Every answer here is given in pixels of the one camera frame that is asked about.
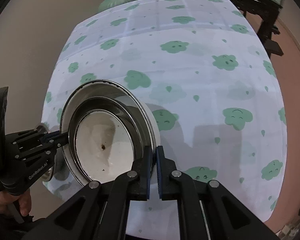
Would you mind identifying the small white enamel bowl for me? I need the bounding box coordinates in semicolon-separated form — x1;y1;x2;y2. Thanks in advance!
75;111;134;183

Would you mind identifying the large white enamel bowl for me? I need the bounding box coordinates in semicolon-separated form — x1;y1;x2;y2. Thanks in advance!
59;79;162;188

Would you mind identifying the small steel bowl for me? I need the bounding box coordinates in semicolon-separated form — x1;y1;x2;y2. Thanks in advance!
64;97;142;185

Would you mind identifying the person's left hand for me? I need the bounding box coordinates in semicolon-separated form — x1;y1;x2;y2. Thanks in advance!
0;189;32;216

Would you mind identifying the green cloud patterned tablecloth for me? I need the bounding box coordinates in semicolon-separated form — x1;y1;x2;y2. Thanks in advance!
41;0;288;235

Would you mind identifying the dark wooden bench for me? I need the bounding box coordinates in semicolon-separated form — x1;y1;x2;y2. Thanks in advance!
263;24;283;57

